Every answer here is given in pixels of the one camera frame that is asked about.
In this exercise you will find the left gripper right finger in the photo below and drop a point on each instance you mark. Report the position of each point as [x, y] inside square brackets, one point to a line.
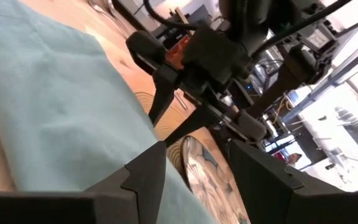
[275, 199]

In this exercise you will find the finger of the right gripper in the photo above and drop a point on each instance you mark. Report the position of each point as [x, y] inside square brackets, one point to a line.
[163, 90]
[197, 123]

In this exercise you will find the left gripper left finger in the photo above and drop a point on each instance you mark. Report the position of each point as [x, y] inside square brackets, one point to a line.
[120, 205]

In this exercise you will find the floral patterned plate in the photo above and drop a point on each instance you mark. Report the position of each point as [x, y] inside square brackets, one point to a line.
[210, 183]

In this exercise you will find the teal cloth napkin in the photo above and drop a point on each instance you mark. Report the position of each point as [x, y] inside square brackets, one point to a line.
[57, 109]

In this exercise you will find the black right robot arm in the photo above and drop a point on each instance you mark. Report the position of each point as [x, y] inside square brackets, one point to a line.
[250, 18]

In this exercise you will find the silver table knife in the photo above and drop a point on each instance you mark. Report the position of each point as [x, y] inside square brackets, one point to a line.
[181, 100]

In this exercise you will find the person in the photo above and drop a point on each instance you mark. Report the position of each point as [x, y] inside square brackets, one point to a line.
[294, 158]

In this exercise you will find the black box device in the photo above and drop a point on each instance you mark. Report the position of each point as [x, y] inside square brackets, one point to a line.
[244, 93]

